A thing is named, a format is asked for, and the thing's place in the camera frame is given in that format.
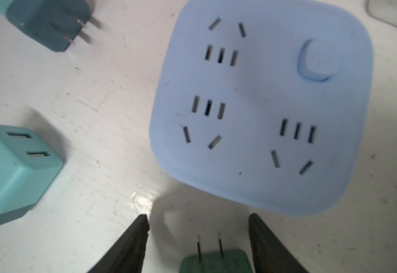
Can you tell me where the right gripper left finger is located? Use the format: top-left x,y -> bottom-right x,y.
89,214 -> 150,273

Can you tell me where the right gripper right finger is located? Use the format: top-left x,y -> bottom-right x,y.
248,213 -> 308,273

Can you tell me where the green charger plug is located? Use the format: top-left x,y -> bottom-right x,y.
179,233 -> 253,273

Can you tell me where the light teal charger plug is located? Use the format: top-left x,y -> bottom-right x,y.
0,125 -> 64,225

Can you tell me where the blue square socket cube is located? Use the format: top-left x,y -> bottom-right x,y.
149,1 -> 374,216

